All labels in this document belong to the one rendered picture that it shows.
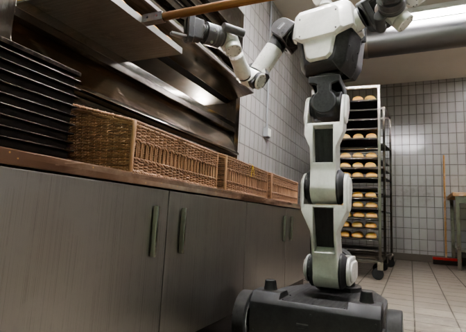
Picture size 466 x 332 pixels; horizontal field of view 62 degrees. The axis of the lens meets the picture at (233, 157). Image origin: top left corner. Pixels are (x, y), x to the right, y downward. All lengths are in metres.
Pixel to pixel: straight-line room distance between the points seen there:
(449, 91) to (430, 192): 1.47
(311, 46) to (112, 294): 1.24
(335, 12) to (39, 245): 1.38
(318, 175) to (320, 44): 0.55
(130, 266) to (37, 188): 0.34
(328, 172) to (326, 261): 0.36
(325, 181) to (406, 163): 4.60
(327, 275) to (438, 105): 4.91
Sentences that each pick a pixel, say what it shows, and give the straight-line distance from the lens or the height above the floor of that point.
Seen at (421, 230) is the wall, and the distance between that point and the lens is 6.08.
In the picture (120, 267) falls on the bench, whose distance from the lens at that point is 1.02.
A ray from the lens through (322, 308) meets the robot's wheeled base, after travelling 1.45.
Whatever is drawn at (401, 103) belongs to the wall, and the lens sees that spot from 6.34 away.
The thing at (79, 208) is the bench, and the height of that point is 0.48.
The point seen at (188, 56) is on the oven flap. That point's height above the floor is 1.38.
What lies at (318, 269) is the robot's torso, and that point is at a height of 0.28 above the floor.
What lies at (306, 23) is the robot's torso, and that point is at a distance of 1.78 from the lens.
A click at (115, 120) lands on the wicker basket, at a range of 1.15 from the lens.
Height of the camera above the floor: 0.48
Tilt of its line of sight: 9 degrees up
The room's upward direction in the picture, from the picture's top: 3 degrees clockwise
